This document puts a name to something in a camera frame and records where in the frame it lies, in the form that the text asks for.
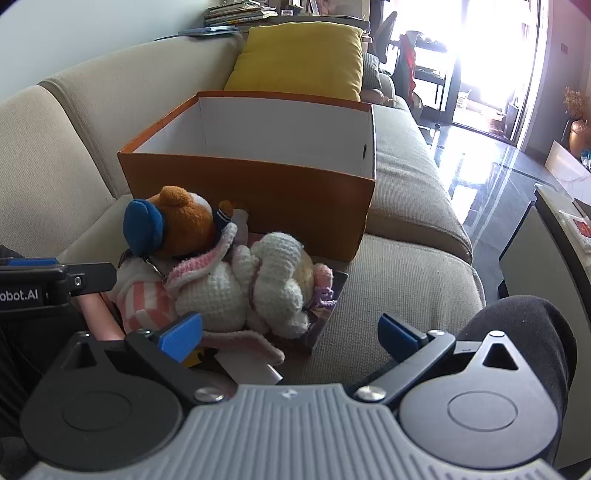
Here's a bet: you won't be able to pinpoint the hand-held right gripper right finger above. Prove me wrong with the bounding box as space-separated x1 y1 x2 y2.
353 314 526 410

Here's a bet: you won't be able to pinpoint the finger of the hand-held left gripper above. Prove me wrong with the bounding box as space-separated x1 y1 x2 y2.
66 261 117 296

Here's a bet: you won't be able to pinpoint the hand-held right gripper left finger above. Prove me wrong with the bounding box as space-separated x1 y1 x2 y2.
60 311 232 408

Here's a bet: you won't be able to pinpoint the white plush toy black ear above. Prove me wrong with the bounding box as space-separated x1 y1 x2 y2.
113 256 179 334

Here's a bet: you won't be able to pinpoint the silver koi fish toy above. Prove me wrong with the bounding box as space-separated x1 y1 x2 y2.
215 352 284 385

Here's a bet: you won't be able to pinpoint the white crochet bunny pink ears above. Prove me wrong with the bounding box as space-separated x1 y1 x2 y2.
165 224 324 364

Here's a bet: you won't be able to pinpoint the brown bear plush blue hat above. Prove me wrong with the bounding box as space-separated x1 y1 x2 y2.
122 185 250 260

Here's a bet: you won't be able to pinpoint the orange-rimmed white storage box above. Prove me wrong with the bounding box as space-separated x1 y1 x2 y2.
117 91 377 261

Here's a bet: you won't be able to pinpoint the person's left leg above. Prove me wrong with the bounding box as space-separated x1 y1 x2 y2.
0 302 88 437

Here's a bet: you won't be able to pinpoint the person's leg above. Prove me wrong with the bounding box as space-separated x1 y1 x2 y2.
455 295 578 468
0 302 88 437

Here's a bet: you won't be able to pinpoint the small pink purple crochet charm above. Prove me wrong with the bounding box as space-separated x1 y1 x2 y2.
311 263 338 311

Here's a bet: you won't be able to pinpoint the person's right leg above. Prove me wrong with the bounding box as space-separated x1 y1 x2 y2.
455 295 578 468

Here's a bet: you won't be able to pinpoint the beige fabric sofa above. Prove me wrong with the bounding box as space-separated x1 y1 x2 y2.
0 23 486 370

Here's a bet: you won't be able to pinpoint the white top coffee table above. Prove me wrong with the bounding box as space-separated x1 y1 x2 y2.
498 184 591 320

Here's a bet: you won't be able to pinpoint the white marble television counter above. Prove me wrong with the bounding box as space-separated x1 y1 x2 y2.
545 141 591 206

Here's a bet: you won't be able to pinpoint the black desk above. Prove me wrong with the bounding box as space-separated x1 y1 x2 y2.
413 30 463 128

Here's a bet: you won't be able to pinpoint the grey checkered cushion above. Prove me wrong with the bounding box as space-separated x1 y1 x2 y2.
362 52 384 90

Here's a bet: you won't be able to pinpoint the copper vase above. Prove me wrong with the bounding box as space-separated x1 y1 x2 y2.
569 119 591 156

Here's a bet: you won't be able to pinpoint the red black jacket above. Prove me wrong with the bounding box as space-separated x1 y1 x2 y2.
398 32 419 100

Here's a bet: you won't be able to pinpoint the thin blue book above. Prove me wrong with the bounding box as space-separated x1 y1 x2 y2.
178 27 241 37

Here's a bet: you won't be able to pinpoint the yellow cushion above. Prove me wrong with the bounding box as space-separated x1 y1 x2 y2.
223 22 365 102

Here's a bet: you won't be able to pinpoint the dried flower bunch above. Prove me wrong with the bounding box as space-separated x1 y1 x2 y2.
562 87 590 121

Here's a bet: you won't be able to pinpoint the stack of magazines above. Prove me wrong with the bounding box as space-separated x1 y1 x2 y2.
204 0 279 27

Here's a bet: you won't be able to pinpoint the grey office chair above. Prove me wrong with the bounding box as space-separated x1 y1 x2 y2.
372 11 399 65

